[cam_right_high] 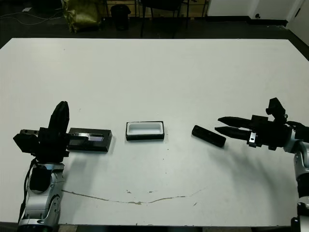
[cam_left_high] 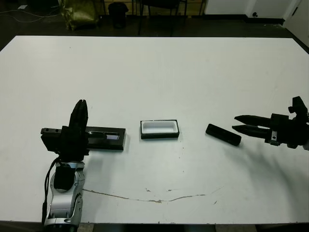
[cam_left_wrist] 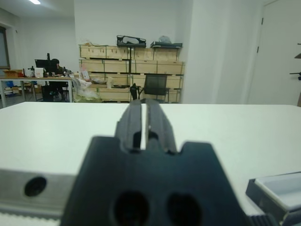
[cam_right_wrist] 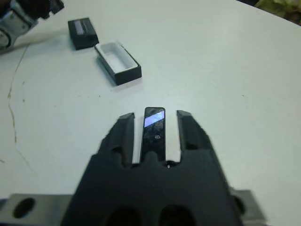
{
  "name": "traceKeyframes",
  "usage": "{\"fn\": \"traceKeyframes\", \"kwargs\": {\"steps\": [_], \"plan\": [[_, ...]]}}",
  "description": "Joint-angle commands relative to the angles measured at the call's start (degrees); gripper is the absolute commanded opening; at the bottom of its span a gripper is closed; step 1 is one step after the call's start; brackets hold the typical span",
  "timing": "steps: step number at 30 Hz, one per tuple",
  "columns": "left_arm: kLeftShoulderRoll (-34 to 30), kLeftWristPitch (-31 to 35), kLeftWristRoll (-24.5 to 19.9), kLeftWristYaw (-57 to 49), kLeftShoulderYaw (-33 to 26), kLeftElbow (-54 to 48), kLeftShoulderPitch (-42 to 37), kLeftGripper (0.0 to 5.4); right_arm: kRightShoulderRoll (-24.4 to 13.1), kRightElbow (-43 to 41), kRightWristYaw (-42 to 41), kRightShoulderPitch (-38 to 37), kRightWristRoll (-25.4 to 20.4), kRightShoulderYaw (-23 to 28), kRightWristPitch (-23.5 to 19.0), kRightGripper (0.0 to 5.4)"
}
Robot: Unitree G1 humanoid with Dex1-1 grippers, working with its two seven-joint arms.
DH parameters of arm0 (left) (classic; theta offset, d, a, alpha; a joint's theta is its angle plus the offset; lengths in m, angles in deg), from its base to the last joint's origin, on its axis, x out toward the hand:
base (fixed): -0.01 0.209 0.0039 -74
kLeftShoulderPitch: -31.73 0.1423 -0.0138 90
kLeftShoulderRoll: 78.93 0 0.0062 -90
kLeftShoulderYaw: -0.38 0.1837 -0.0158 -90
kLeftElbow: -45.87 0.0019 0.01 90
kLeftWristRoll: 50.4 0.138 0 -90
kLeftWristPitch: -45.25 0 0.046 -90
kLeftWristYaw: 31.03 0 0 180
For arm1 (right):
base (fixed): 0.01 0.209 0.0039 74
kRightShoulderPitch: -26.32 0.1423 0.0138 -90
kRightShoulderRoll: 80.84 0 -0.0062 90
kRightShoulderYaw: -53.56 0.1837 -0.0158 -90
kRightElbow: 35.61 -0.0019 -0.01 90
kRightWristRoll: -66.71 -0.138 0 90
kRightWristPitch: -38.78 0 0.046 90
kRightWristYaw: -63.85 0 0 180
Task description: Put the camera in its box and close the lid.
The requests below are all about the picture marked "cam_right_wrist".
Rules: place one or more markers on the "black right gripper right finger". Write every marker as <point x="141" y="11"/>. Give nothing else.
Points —
<point x="190" y="134"/>

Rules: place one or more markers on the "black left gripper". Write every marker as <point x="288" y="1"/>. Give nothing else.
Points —
<point x="49" y="8"/>

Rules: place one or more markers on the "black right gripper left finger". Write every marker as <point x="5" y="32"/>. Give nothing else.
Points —
<point x="124" y="136"/>

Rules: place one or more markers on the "slim black camera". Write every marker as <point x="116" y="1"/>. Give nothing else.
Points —
<point x="154" y="136"/>

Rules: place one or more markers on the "black glossy box lid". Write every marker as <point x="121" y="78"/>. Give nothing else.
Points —
<point x="83" y="35"/>

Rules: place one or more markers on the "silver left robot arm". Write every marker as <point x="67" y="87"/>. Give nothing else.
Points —
<point x="14" y="26"/>

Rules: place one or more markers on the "black box base white inlay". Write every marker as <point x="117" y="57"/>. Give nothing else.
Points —
<point x="127" y="75"/>

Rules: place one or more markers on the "yellow-green crumpled sack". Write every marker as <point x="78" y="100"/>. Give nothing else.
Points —
<point x="282" y="5"/>

